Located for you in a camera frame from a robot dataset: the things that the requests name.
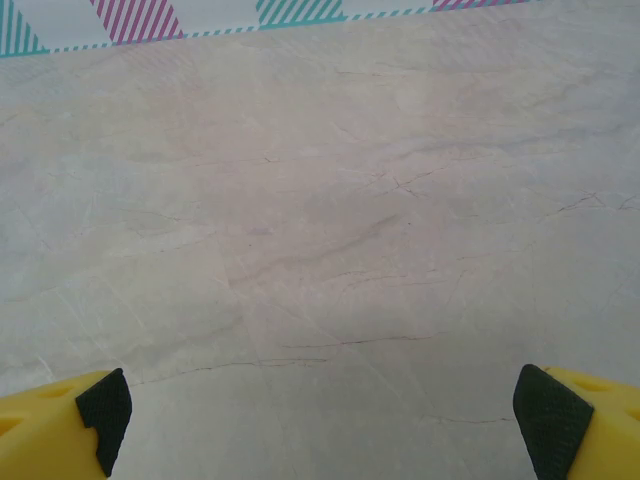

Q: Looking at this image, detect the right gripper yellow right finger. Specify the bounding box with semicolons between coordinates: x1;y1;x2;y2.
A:
512;363;640;480

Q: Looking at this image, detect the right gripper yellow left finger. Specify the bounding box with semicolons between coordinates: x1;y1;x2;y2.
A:
0;368;134;480

